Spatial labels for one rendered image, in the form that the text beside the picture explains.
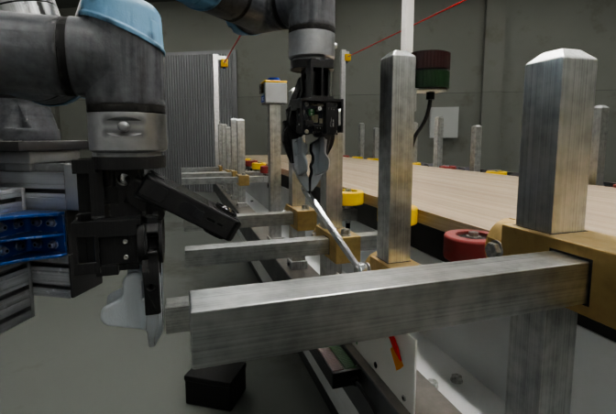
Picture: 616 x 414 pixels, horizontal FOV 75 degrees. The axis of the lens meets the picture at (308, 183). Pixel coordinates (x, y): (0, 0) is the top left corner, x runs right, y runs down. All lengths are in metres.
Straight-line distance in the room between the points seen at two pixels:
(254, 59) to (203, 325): 7.62
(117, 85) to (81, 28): 0.06
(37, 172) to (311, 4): 0.62
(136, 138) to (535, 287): 0.36
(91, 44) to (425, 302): 0.36
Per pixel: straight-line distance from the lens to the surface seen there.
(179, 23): 8.51
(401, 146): 0.56
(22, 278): 0.99
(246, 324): 0.22
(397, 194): 0.56
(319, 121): 0.64
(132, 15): 0.44
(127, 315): 0.48
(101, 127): 0.43
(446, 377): 0.83
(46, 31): 0.45
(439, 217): 0.79
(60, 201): 0.92
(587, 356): 0.66
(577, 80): 0.37
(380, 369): 0.64
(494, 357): 0.79
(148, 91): 0.43
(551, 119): 0.36
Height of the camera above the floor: 1.04
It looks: 6 degrees down
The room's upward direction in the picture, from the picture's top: straight up
